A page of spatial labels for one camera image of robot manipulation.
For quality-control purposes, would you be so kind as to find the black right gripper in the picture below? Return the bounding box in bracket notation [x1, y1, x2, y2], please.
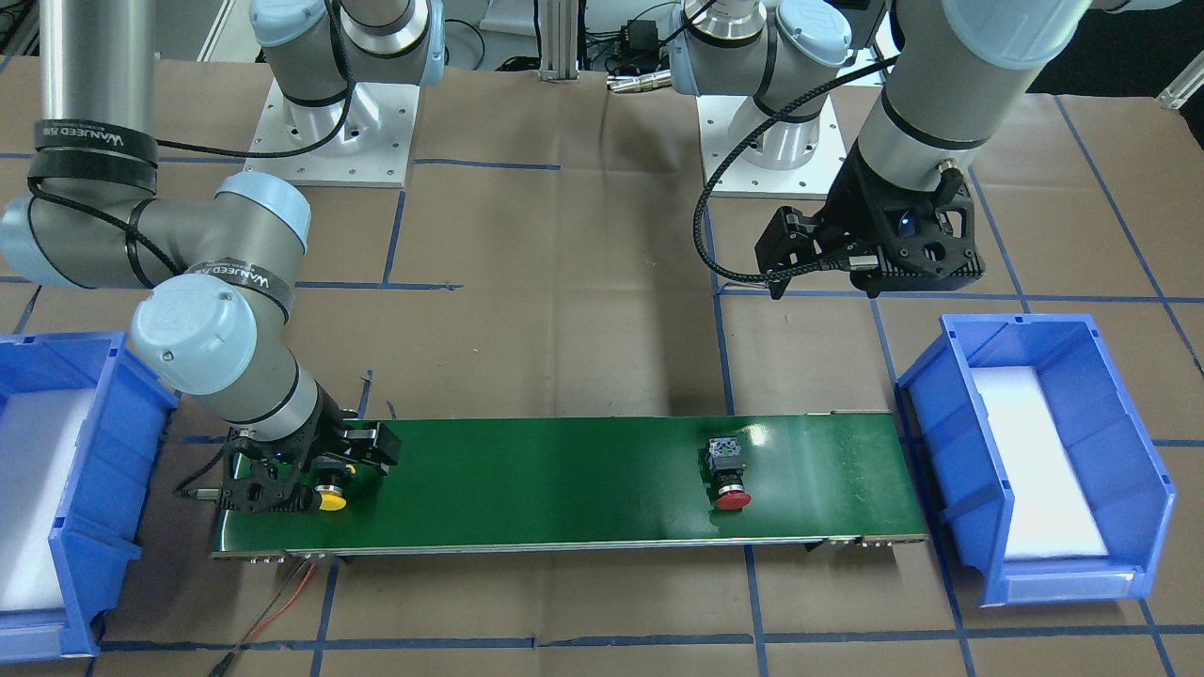
[218, 389, 403, 513]

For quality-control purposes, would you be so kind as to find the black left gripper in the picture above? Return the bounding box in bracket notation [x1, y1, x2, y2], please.
[755, 149, 985, 298]

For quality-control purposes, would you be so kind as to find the yellow push button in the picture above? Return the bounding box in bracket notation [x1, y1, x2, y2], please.
[313, 458, 356, 512]

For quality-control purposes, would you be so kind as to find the red push button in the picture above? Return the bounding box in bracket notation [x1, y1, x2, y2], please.
[706, 436, 753, 512]

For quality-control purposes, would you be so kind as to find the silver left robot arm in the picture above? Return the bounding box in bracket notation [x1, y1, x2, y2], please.
[668, 1, 1088, 298]

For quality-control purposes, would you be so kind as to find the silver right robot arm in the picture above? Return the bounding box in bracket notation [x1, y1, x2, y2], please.
[2, 1, 403, 513]

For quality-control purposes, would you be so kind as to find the blue bin robot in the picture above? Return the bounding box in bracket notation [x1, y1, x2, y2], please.
[1, 332, 178, 663]
[901, 314, 1178, 606]

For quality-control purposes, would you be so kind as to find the green conveyor belt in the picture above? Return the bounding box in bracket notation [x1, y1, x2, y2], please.
[212, 412, 926, 559]

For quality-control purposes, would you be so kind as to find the white foam pad bin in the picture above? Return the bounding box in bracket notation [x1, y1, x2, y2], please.
[970, 366, 1108, 561]
[1, 389, 94, 612]

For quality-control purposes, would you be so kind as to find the red black wire pair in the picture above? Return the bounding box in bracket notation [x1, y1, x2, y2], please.
[207, 560, 315, 677]

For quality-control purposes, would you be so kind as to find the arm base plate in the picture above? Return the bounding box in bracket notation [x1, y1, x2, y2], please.
[697, 96, 846, 200]
[244, 82, 420, 189]

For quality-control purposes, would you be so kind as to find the aluminium frame post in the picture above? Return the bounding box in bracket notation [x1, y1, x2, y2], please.
[533, 1, 584, 82]

